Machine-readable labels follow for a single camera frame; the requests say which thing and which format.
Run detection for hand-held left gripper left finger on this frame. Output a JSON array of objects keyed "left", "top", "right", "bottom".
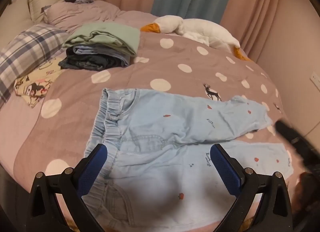
[{"left": 26, "top": 143, "right": 108, "bottom": 232}]

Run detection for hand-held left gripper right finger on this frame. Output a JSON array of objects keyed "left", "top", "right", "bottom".
[{"left": 210, "top": 143, "right": 293, "bottom": 232}]

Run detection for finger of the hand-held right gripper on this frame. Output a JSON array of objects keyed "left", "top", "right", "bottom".
[{"left": 274, "top": 120, "right": 304, "bottom": 147}]

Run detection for light blue pants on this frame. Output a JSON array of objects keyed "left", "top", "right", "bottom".
[{"left": 82, "top": 88, "right": 294, "bottom": 229}]

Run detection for lilac bed sheet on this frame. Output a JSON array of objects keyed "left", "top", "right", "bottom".
[{"left": 0, "top": 92, "right": 50, "bottom": 180}]

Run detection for cream cartoon print cloth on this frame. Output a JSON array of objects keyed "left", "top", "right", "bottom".
[{"left": 14, "top": 56, "right": 67, "bottom": 109}]

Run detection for folded dark denim garment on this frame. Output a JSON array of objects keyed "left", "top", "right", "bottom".
[{"left": 58, "top": 55, "right": 118, "bottom": 71}]

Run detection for folded grey-blue garment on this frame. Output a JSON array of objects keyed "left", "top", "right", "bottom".
[{"left": 65, "top": 45, "right": 132, "bottom": 67}]

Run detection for polka dot mauve blanket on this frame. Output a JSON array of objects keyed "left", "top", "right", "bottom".
[{"left": 14, "top": 31, "right": 290, "bottom": 232}]

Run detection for stack of folded clothes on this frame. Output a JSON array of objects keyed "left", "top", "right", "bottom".
[{"left": 62, "top": 23, "right": 140, "bottom": 58}]

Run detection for blue plaid pillow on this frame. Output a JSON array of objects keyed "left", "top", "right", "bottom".
[{"left": 0, "top": 23, "right": 68, "bottom": 109}]

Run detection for white goose plush toy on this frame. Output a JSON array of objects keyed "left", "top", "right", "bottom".
[{"left": 140, "top": 15, "right": 252, "bottom": 62}]

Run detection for lilac duvet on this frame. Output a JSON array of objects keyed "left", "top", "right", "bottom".
[{"left": 44, "top": 0, "right": 160, "bottom": 34}]

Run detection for cream headboard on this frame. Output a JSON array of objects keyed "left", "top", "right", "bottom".
[{"left": 0, "top": 0, "right": 34, "bottom": 56}]

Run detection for white striped pillow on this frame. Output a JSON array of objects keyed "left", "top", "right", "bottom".
[{"left": 27, "top": 0, "right": 66, "bottom": 24}]

